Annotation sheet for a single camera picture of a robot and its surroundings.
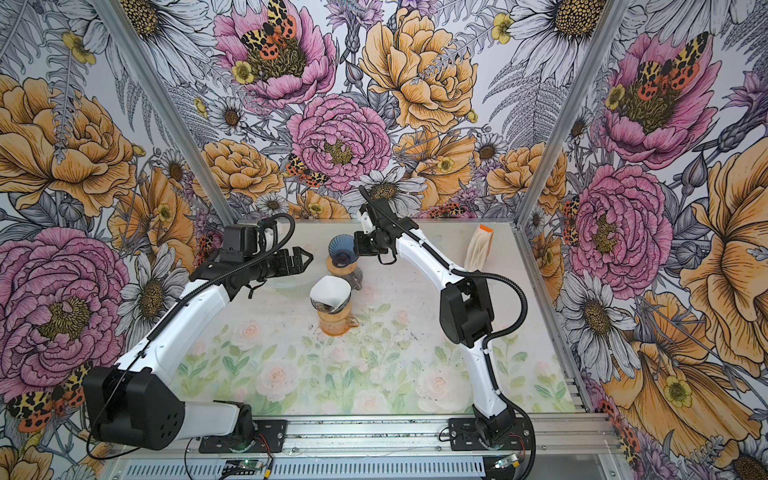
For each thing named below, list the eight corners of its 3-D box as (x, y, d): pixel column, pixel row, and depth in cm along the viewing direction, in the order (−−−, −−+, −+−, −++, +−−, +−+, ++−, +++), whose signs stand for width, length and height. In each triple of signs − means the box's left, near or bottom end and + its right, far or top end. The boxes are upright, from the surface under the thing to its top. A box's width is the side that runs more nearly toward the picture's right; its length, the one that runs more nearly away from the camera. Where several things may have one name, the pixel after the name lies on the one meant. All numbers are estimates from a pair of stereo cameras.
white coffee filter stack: (462, 269, 112) (470, 243, 101) (467, 249, 119) (475, 223, 108) (480, 274, 111) (490, 248, 100) (484, 253, 117) (494, 227, 106)
